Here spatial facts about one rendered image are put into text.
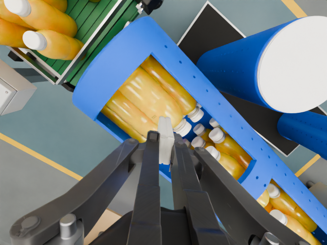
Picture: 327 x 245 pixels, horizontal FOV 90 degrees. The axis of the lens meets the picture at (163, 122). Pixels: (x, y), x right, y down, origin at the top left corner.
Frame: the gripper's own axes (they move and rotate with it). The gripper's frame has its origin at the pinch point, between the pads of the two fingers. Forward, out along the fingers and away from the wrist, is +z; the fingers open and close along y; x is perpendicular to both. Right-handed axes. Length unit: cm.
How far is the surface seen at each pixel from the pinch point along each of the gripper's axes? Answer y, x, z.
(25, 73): -48, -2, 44
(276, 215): 39, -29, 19
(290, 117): 113, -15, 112
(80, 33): -30, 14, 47
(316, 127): 113, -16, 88
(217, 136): 16.8, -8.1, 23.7
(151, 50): -3.7, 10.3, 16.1
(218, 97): 12.8, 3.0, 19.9
